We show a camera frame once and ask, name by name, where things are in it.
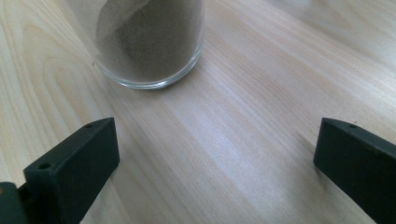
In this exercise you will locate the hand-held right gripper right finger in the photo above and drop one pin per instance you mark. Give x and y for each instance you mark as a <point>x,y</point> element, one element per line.
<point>358,161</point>

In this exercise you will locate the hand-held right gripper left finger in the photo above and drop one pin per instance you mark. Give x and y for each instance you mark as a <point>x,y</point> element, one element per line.
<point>77,168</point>

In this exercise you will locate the glass jar with white lid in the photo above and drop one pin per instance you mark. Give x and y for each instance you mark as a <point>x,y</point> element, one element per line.
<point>149,46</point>

